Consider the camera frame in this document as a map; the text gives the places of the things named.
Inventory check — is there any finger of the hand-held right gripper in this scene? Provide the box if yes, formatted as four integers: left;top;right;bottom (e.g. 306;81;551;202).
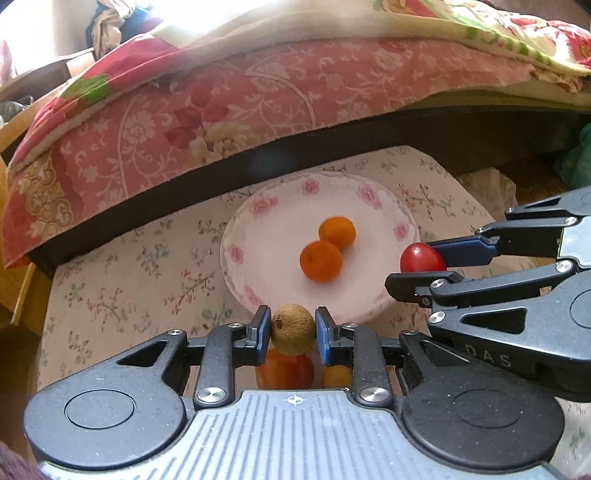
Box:
425;187;591;268
385;260;589;355

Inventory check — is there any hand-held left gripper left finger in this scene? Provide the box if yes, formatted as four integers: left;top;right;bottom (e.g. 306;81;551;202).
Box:
115;305;272;411

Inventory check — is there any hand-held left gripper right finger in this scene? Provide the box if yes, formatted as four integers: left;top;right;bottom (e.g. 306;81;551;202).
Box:
315;305;467;409

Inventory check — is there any red cherry tomato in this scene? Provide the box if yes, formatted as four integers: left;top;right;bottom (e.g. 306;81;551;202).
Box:
399;243;448;274

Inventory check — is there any small brown round fruit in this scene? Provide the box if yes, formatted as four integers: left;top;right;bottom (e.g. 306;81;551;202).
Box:
322;366;354;389
270;304;317;356

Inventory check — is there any white floral plate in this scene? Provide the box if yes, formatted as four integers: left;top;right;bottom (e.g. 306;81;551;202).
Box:
219;172;422;326

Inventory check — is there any small mandarin orange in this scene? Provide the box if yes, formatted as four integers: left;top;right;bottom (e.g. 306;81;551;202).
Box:
300;240;344;283
318;217;357;252
255;348;316;391

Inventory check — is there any beige crumpled bag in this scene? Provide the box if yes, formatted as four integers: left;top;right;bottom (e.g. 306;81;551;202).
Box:
455;166;519;222

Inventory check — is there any floral tablecloth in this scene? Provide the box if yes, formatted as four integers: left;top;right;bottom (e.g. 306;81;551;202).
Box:
37;145;591;480

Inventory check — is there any green bag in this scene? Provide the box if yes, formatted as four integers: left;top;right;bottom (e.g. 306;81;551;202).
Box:
551;138;591;192

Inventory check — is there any pink floral bedsheet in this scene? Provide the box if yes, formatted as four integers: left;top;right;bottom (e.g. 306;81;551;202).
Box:
0;39;583;271

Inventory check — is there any person's maroon sleeve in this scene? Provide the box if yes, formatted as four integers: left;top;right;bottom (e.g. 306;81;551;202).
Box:
0;440;47;480

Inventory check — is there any grey cloth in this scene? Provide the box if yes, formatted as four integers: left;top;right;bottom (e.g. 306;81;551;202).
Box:
0;95;35;123

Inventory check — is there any bundle of clothes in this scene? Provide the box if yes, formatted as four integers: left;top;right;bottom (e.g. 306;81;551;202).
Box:
85;0;167;56

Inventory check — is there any dark bed frame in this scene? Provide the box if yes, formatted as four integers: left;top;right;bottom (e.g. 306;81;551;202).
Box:
28;95;591;280

